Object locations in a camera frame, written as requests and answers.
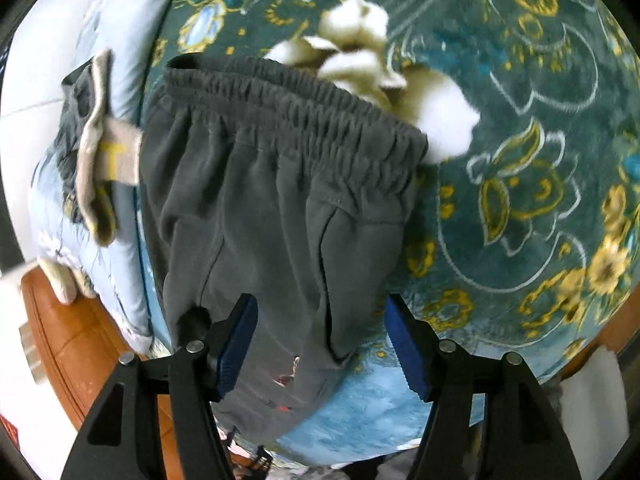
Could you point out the beige and grey garment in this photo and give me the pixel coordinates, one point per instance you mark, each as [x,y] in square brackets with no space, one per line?
[95,150]

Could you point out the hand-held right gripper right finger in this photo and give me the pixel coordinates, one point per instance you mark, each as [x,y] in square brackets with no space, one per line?
[406,347]

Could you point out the green floral blanket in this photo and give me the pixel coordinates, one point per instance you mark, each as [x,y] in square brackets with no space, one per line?
[500,135]

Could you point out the white cloth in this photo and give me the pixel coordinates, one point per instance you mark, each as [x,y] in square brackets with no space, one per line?
[592,400]

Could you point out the dark grey pants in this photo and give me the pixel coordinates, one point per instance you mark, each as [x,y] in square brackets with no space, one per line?
[260,195]

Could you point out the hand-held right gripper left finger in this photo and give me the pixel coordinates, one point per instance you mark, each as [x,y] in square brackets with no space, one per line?
[239,345]

